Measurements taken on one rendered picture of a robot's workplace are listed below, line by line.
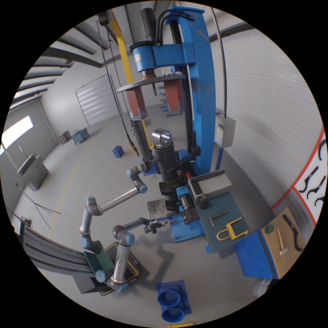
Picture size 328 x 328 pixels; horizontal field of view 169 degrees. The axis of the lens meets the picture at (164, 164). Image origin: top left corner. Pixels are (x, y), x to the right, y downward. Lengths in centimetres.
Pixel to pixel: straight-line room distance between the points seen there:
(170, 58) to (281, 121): 190
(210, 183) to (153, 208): 138
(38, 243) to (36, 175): 719
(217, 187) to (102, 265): 166
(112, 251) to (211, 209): 168
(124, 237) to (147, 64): 138
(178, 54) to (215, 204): 137
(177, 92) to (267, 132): 196
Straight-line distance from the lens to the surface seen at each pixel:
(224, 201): 121
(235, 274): 229
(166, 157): 114
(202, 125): 109
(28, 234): 124
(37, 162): 848
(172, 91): 88
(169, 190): 132
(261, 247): 158
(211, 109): 109
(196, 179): 111
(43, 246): 133
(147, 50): 98
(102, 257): 171
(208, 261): 212
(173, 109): 90
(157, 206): 221
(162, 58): 99
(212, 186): 112
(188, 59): 99
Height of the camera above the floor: 208
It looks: 41 degrees down
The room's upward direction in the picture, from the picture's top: 13 degrees counter-clockwise
